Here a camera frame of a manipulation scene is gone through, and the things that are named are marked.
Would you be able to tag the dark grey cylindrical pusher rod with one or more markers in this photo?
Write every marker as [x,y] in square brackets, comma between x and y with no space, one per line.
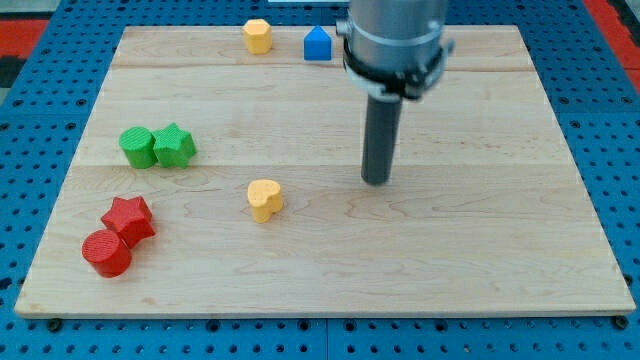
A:
[380,133]

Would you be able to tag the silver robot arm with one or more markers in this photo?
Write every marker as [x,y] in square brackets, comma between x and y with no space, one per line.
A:
[392,50]

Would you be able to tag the yellow heart block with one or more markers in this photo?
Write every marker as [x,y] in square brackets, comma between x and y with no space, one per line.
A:
[265,199]

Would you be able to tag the green star block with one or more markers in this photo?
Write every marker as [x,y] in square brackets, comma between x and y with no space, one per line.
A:
[173,146]

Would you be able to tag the red star block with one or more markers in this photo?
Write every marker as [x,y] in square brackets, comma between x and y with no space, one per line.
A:
[130,219]

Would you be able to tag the blue house-shaped block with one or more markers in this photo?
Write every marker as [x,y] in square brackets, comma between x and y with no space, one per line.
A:
[317,45]

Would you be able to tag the yellow hexagon block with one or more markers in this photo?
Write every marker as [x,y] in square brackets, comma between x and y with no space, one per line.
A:
[257,35]

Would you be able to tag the light wooden board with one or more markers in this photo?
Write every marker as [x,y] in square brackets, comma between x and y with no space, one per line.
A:
[485,213]

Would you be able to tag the green cylinder block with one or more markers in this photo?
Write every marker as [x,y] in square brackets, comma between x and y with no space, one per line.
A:
[137,143]

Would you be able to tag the red cylinder block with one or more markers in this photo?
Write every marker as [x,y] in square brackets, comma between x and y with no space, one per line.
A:
[106,253]

